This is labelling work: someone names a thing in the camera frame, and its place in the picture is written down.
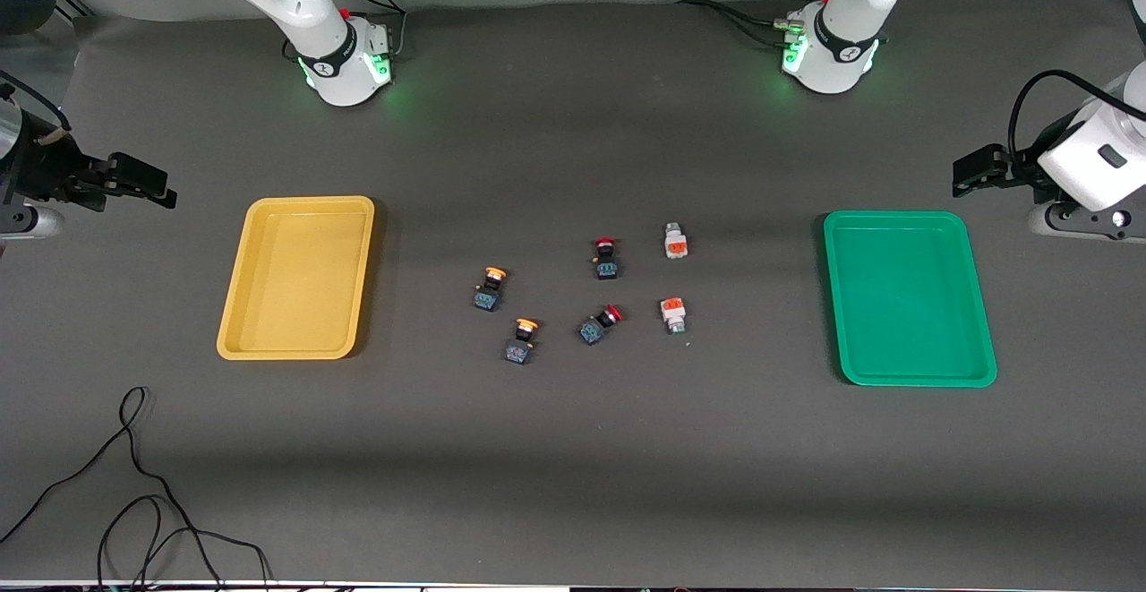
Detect red push button switch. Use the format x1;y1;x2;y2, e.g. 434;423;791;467
591;236;622;281
577;304;625;347

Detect green plastic tray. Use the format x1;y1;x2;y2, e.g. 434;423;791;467
823;210;998;389

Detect loose black cable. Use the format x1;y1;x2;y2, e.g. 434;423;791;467
0;386;274;591

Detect black left arm base cables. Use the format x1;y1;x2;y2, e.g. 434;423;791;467
676;0;838;48

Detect dark grey table mat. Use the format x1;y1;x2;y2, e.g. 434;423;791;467
0;0;1146;588

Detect yellow plastic tray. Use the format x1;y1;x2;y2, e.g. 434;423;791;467
217;196;377;361

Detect yellow push button switch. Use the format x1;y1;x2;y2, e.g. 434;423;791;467
504;317;540;365
473;266;509;313

